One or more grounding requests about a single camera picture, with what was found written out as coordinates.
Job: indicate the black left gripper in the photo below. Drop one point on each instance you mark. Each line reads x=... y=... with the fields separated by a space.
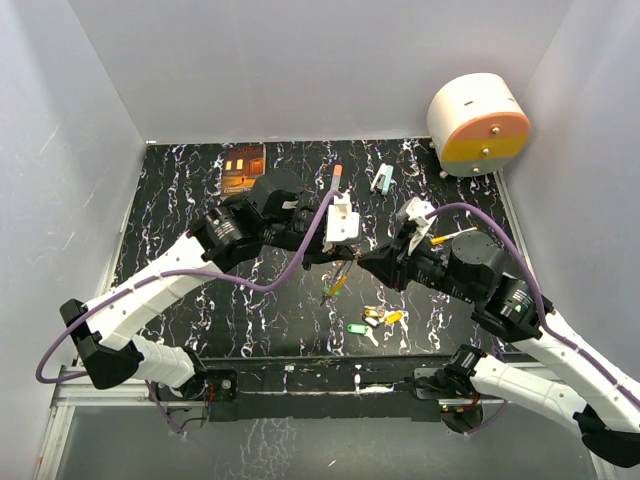
x=335 y=253

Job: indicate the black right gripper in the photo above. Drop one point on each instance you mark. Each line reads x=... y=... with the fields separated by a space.
x=391 y=264

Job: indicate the large keyring with yellow handle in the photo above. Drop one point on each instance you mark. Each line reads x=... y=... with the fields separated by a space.
x=336 y=280

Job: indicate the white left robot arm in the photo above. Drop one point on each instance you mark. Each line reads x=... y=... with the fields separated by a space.
x=273 y=213

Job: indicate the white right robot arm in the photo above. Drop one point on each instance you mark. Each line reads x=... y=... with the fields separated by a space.
x=595 y=400

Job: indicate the yellow white pen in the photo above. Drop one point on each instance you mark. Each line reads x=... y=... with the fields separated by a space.
x=442 y=239

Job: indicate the green key tag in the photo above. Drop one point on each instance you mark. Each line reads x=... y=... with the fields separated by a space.
x=358 y=329

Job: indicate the white blue stapler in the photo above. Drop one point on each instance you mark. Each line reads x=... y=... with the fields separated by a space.
x=382 y=180

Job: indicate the orange grey eraser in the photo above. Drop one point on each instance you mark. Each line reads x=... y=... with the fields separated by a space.
x=336 y=177

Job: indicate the paperback book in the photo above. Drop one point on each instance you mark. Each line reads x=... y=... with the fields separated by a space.
x=243 y=165

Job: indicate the white round drawer cabinet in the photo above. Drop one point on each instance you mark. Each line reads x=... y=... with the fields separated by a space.
x=476 y=125

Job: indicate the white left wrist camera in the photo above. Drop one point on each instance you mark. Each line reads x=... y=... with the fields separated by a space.
x=343 y=225

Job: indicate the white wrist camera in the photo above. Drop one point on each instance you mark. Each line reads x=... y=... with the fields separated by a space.
x=417 y=210
x=343 y=225

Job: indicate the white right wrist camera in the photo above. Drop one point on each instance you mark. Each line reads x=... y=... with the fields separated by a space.
x=417 y=210

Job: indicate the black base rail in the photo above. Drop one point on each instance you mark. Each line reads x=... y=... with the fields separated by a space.
x=458 y=415

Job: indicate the aluminium frame rail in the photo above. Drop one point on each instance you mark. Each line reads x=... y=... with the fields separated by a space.
x=422 y=378

